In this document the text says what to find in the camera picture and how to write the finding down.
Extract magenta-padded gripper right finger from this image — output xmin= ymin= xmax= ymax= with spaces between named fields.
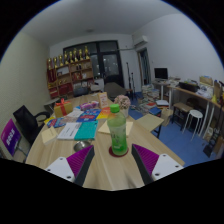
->
xmin=131 ymin=143 xmax=186 ymax=186

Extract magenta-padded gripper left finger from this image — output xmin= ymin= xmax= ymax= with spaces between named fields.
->
xmin=44 ymin=144 xmax=96 ymax=187

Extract green drink bottle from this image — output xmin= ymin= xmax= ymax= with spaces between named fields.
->
xmin=106 ymin=103 xmax=129 ymax=157

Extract small metal cup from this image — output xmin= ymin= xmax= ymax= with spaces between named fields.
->
xmin=72 ymin=140 xmax=93 ymax=153

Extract small beige notepad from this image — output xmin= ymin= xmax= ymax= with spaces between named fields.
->
xmin=41 ymin=126 xmax=59 ymax=146

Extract teal book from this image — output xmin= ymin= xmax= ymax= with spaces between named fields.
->
xmin=73 ymin=120 xmax=99 ymax=141

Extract small wooden side table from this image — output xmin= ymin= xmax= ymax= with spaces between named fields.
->
xmin=136 ymin=113 xmax=165 ymax=133

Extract cardboard box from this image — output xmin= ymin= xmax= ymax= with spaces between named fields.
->
xmin=159 ymin=108 xmax=174 ymax=127

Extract round red coaster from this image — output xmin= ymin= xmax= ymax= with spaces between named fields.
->
xmin=108 ymin=145 xmax=130 ymax=158

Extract black office chair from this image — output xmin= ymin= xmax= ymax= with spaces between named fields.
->
xmin=12 ymin=104 xmax=51 ymax=145

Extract black folding ladder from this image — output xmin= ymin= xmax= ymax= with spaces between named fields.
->
xmin=203 ymin=79 xmax=224 ymax=158

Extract purple sign board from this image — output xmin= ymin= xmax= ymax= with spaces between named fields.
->
xmin=0 ymin=118 xmax=23 ymax=157

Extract yellow gift box red ribbon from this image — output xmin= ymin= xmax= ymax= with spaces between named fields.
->
xmin=53 ymin=98 xmax=74 ymax=119

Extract pale yellow envelope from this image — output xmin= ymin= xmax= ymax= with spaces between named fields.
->
xmin=97 ymin=119 xmax=134 ymax=137

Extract white round stool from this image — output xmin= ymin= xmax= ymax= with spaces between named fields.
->
xmin=182 ymin=109 xmax=204 ymax=141

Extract blue printed book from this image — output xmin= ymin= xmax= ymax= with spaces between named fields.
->
xmin=77 ymin=108 xmax=102 ymax=123

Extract brown wooden stool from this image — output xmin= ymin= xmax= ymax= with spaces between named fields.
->
xmin=172 ymin=101 xmax=195 ymax=131

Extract small white table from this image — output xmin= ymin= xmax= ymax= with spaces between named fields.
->
xmin=43 ymin=97 xmax=61 ymax=111

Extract pile of books on floor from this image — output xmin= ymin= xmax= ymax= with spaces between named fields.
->
xmin=134 ymin=84 xmax=164 ymax=115

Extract pink package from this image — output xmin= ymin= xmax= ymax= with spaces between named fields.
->
xmin=79 ymin=100 xmax=100 ymax=111

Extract orange yellow book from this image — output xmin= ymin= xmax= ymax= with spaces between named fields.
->
xmin=96 ymin=106 xmax=112 ymax=120

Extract pink flowers in pot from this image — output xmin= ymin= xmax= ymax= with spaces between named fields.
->
xmin=113 ymin=94 xmax=132 ymax=118

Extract long wooden side desk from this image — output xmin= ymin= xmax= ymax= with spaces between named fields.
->
xmin=166 ymin=84 xmax=224 ymax=141

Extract upright beige card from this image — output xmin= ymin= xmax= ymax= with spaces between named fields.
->
xmin=97 ymin=91 xmax=110 ymax=110

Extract black box on desk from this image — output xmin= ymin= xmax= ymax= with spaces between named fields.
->
xmin=178 ymin=81 xmax=200 ymax=93

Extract wooden shelf unit with trophies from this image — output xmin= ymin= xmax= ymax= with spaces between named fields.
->
xmin=45 ymin=45 xmax=95 ymax=100

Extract brown armchair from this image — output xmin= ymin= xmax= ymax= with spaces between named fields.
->
xmin=103 ymin=81 xmax=128 ymax=100

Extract black computer monitor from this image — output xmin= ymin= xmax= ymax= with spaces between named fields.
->
xmin=153 ymin=67 xmax=169 ymax=81

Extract black microphone stand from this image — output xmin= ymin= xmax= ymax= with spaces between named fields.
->
xmin=125 ymin=61 xmax=138 ymax=98

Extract dark glass door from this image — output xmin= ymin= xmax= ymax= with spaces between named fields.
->
xmin=63 ymin=40 xmax=125 ymax=89

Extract white air conditioner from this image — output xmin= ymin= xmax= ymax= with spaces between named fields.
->
xmin=133 ymin=35 xmax=149 ymax=48

